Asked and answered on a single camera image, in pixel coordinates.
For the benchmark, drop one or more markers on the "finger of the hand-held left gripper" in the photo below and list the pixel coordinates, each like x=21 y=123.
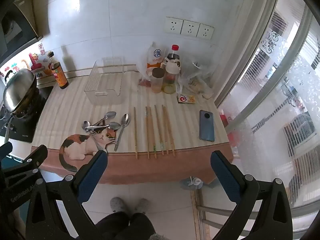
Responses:
x=35 y=158
x=6 y=150

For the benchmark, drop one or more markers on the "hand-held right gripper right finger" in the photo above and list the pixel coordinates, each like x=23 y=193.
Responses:
x=225 y=172

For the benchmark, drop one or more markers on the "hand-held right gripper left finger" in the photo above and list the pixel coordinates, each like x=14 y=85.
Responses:
x=93 y=171

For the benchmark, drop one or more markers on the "large metal spoon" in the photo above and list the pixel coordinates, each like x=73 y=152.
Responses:
x=122 y=130

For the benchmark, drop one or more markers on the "set of wooden chopsticks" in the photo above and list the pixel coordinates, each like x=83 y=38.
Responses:
x=150 y=132

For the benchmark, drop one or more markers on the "clear plastic container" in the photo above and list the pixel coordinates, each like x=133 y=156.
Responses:
x=103 y=85

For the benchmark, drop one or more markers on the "calico cat shaped mat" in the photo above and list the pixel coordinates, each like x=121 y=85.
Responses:
x=82 y=145

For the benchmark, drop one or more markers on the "black gas stove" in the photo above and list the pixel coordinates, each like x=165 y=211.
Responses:
x=23 y=122

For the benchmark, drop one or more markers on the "tied white plastic bag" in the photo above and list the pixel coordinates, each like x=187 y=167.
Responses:
x=192 y=182

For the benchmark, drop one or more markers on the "grey slipper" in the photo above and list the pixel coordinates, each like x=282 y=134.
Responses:
x=117 y=203
x=142 y=205

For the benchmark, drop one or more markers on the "blue smartphone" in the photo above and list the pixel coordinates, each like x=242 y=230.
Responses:
x=207 y=126

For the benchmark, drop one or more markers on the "steel wok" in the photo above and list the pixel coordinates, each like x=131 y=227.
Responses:
x=20 y=92

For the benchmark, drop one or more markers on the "striped table cover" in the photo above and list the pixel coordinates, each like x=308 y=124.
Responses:
x=75 y=110

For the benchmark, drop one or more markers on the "person's dark trouser legs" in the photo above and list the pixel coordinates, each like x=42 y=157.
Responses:
x=125 y=226

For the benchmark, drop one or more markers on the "small printed card box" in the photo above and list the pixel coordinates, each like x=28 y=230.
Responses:
x=186 y=98

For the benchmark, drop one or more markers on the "dark soy sauce bottle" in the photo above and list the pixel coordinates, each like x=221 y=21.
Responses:
x=59 y=73

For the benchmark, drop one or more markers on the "clear plastic bags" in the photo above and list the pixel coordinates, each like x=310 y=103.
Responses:
x=196 y=76

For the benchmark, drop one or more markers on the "pink packet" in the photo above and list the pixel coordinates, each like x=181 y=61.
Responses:
x=144 y=82

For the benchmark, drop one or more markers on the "white lidded oil bottle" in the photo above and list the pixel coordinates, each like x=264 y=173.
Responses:
x=171 y=76

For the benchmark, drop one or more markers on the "brown lidded clear jar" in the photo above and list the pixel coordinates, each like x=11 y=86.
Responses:
x=157 y=80

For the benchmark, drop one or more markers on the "white vinegar bottle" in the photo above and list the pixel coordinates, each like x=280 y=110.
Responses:
x=153 y=58

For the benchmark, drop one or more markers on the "range hood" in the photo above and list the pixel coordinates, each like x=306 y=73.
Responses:
x=15 y=22

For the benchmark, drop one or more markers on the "white patterned window sticker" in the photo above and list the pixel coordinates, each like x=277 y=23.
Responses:
x=271 y=41

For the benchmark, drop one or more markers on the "wooden frame stool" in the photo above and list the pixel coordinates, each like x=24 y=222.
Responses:
x=202 y=212

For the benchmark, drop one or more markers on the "colourful wall stickers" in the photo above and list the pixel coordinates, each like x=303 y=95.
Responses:
x=35 y=61

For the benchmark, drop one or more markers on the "window frame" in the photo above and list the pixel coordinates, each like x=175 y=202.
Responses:
x=252 y=62

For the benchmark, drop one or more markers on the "white wall socket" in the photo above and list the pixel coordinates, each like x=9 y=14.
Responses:
x=205 y=31
x=190 y=28
x=173 y=25

